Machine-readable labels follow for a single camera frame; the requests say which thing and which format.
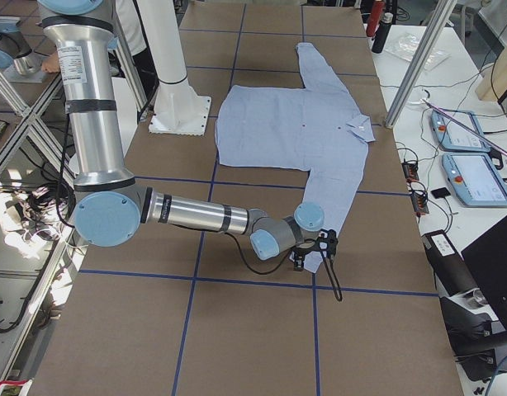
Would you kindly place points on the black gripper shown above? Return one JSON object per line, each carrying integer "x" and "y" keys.
{"x": 301, "y": 252}

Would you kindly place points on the light blue striped shirt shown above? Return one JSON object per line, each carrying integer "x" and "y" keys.
{"x": 318, "y": 129}

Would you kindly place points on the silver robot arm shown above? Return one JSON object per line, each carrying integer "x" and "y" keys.
{"x": 110, "y": 204}
{"x": 15, "y": 51}

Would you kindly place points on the black monitor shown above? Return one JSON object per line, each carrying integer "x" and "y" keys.
{"x": 486, "y": 259}

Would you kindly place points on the lower blue teach pendant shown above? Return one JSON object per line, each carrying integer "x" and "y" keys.
{"x": 474, "y": 179}

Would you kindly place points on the blue teach pendant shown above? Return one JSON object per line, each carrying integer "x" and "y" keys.
{"x": 474, "y": 179}
{"x": 454, "y": 138}

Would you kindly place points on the upper blue teach pendant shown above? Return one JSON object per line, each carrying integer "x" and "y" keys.
{"x": 454, "y": 138}

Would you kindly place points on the black bottle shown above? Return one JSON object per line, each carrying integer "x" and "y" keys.
{"x": 382, "y": 33}

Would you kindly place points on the clear plastic bag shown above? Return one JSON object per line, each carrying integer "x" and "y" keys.
{"x": 405, "y": 46}

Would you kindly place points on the standing person black trousers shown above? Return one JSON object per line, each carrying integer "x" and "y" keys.
{"x": 131, "y": 24}

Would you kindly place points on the red bottle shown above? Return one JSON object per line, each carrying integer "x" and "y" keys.
{"x": 374, "y": 17}

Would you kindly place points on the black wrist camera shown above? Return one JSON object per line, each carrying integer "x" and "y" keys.
{"x": 328, "y": 242}

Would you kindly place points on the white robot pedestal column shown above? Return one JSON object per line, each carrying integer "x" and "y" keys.
{"x": 177, "y": 107}

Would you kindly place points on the aluminium frame post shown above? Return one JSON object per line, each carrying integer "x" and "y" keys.
{"x": 431, "y": 34}

